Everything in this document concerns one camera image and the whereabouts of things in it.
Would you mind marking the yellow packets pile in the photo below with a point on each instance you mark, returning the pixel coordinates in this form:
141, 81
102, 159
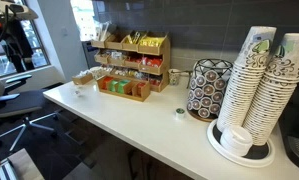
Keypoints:
134, 73

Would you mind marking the small wooden sachet box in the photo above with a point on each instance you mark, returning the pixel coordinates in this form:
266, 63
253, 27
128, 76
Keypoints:
82, 80

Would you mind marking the narrow bright window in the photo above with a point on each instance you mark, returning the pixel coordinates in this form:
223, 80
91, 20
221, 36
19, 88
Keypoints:
84, 20

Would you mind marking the tall patterned paper cup stack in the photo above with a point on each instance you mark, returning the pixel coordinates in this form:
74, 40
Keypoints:
245, 76
272, 100

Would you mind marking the white round cup tray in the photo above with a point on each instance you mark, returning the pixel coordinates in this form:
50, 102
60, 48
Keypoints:
242, 161

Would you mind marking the red-orange tea sachet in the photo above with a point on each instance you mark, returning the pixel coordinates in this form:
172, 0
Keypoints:
105, 82

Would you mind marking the white packets pile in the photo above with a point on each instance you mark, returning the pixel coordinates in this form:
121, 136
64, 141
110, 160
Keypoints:
117, 54

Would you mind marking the white sachets pile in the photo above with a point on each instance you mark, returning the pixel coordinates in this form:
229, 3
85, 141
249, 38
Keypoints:
83, 74

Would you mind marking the yellow-green sachets pile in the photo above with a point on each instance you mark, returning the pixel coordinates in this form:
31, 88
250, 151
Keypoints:
134, 37

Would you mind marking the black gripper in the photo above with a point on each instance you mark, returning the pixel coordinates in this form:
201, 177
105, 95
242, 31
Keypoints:
19, 60

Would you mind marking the dark wood lower cabinet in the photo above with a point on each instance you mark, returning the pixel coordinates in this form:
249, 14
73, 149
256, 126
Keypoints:
115, 160

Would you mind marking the tiered wooden condiment organizer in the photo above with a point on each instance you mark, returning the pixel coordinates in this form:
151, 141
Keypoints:
150, 50

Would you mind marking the grey office chair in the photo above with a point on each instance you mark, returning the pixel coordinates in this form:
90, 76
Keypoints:
15, 103

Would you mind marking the wooden tea sachet tray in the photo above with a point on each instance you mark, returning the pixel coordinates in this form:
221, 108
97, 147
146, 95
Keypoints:
120, 95

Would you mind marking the yellow sachets pile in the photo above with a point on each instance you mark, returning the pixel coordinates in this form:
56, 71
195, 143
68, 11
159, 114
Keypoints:
151, 41

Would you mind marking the wooden side table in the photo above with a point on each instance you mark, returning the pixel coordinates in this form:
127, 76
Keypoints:
25, 166

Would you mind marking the green-lid coffee pod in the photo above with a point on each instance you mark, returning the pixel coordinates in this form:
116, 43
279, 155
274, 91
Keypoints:
180, 112

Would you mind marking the teal tea sachet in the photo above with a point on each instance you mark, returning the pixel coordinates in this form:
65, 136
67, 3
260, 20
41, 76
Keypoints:
123, 86

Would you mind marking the white wrapped stirrers bundle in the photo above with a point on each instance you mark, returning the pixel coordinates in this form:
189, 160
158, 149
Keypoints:
102, 31

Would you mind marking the black coffee machine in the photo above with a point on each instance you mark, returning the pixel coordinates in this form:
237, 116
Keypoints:
295, 133

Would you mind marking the red tea sachet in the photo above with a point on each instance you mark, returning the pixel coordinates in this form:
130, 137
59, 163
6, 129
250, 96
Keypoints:
140, 89

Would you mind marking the white cup lid stack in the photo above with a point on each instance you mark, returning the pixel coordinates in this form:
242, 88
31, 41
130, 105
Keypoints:
236, 140

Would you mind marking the green tea sachet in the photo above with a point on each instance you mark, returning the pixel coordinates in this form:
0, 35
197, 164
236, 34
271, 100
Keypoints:
113, 86

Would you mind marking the red packets pile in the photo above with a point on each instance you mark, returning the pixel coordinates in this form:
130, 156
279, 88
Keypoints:
152, 61
134, 60
155, 81

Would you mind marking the large office window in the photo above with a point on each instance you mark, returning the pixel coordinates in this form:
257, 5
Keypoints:
39, 50

